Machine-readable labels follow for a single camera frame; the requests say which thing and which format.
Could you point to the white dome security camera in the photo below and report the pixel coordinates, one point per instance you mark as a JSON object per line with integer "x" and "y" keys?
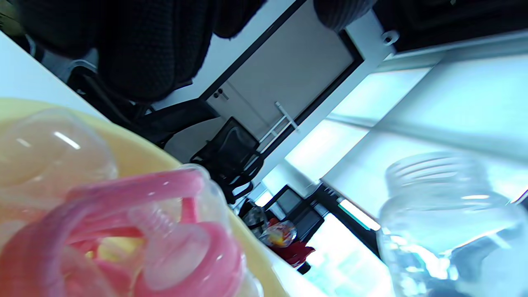
{"x": 390, "y": 37}

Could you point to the black office chair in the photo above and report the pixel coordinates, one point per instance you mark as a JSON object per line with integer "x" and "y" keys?
{"x": 231, "y": 152}
{"x": 177, "y": 117}

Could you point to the red bag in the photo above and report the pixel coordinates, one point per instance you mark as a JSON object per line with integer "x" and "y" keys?
{"x": 295, "y": 253}

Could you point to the black chair with bags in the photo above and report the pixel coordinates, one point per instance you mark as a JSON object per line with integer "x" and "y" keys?
{"x": 305, "y": 218}

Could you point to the clear dome bottle cap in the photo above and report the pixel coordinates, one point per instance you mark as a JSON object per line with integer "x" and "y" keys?
{"x": 49, "y": 152}

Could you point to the beige cabinet with black frame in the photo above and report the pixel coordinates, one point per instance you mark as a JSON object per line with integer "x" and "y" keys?
{"x": 288, "y": 74}

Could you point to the white metal table leg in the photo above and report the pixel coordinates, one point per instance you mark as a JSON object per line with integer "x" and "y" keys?
{"x": 284, "y": 117}

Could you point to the person's left hand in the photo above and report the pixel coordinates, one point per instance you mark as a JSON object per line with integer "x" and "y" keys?
{"x": 144, "y": 49}

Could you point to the orange plastic bag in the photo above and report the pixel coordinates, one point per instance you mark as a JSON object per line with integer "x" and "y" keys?
{"x": 278, "y": 235}

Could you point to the pink bottle collar with nipple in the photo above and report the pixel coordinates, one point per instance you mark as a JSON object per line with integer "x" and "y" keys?
{"x": 185, "y": 255}

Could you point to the yellow plastic basin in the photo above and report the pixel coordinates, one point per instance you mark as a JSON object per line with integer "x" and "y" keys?
{"x": 136, "y": 152}

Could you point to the person's right hand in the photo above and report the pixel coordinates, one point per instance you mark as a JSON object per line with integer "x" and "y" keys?
{"x": 486, "y": 268}

